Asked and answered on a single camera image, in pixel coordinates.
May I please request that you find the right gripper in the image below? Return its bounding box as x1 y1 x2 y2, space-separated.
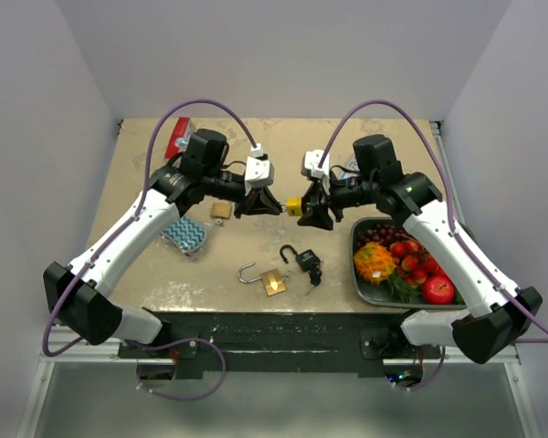
298 170 378 231

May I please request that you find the yellow padlock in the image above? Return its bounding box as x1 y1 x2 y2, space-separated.
285 197 303 217

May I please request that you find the black padlock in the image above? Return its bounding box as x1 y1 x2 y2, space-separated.
279 245 321 272

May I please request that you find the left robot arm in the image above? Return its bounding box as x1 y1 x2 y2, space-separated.
43 129 282 358

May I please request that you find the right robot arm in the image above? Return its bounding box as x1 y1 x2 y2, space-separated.
298 134 543 364

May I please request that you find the small brass padlock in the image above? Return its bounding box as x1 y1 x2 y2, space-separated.
210 202 233 219

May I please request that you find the silver toothpaste box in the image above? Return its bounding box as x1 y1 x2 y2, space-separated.
344 154 360 173

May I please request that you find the dark grapes bunch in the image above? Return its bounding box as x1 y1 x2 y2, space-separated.
355 223 409 247

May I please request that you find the large brass padlock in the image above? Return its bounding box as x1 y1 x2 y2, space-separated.
237 262 291 297

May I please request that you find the blue zigzag pouch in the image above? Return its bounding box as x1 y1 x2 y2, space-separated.
161 216 208 257

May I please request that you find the grey fruit tray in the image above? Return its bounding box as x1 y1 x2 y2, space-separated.
351 218 465 309

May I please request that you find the red box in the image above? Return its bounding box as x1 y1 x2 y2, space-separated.
164 117 195 160

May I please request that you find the red lychee cluster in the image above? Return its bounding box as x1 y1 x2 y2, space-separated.
388 239 448 287

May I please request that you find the red apple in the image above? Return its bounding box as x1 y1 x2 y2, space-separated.
422 276 455 305

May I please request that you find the black mounting base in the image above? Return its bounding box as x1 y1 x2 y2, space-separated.
119 312 440 379

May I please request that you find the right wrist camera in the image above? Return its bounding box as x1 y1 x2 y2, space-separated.
300 150 330 180

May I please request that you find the purple cable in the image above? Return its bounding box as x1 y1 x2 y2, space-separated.
41 99 262 358
135 337 228 402
390 349 448 392
318 99 548 346

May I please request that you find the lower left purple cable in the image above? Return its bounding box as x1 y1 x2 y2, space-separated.
135 337 228 402

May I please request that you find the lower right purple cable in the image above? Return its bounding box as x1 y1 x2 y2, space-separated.
390 349 448 392

